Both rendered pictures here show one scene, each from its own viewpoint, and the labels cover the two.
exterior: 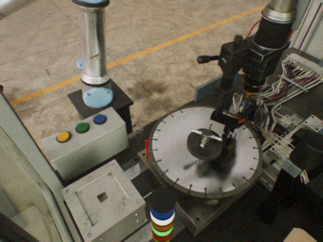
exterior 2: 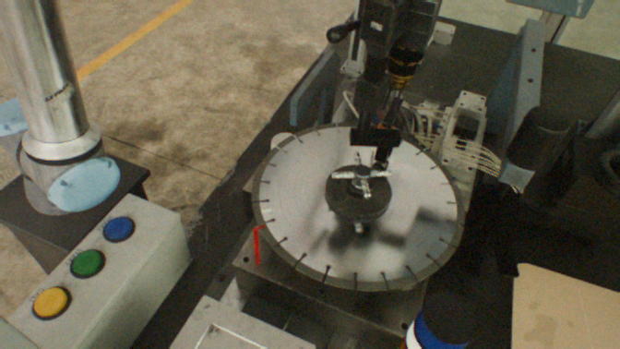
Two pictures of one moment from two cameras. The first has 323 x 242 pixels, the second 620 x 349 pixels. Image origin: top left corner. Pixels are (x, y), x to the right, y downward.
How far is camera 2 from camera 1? 22 cm
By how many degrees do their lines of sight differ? 23
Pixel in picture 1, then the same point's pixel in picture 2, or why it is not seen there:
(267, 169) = not seen: hidden behind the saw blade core
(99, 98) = (91, 185)
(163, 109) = (176, 168)
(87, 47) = (35, 77)
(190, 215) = (389, 327)
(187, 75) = (193, 91)
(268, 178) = not seen: hidden behind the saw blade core
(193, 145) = (345, 201)
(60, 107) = not seen: outside the picture
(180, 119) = (292, 166)
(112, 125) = (155, 230)
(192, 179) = (377, 262)
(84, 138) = (107, 282)
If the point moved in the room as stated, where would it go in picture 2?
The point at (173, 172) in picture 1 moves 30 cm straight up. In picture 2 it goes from (339, 265) to (375, 98)
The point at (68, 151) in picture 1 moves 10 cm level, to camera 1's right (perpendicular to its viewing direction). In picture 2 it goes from (84, 328) to (156, 294)
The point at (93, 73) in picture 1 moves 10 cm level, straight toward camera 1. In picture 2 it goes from (63, 133) to (99, 164)
